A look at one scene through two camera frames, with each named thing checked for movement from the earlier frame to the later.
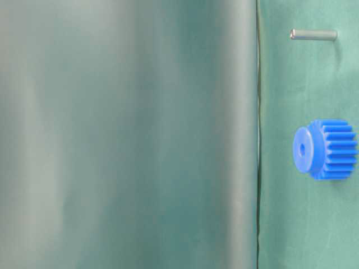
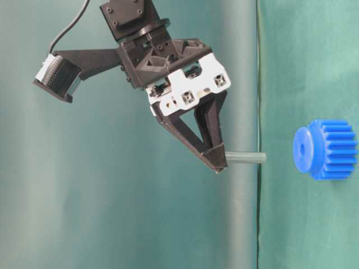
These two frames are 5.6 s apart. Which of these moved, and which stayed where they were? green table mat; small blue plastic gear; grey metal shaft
Moved: grey metal shaft
Stayed: green table mat; small blue plastic gear
